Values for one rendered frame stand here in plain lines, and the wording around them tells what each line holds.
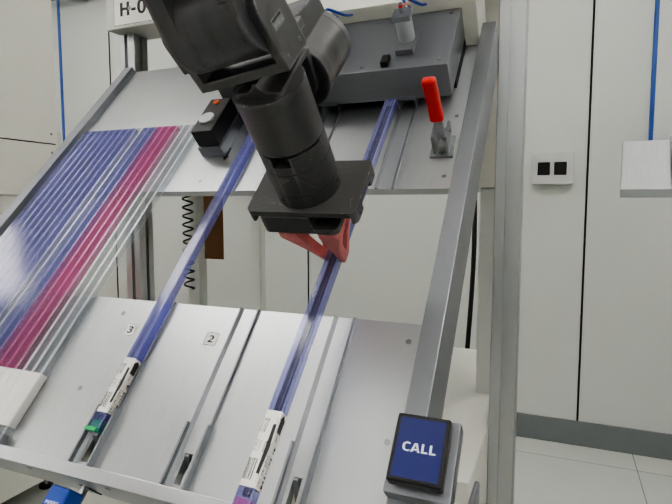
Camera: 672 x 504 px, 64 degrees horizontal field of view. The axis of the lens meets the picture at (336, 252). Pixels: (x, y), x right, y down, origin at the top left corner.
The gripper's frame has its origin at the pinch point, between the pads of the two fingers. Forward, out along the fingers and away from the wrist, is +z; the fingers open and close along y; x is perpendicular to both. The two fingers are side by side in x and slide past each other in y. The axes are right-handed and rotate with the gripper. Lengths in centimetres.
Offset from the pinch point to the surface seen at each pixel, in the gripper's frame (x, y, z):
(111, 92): -38, 57, 4
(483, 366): -18, -10, 54
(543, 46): -175, -14, 83
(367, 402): 13.2, -5.6, 4.4
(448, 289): 1.5, -11.1, 2.9
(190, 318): 6.7, 16.7, 4.8
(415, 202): -131, 36, 127
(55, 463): 24.4, 21.6, 3.0
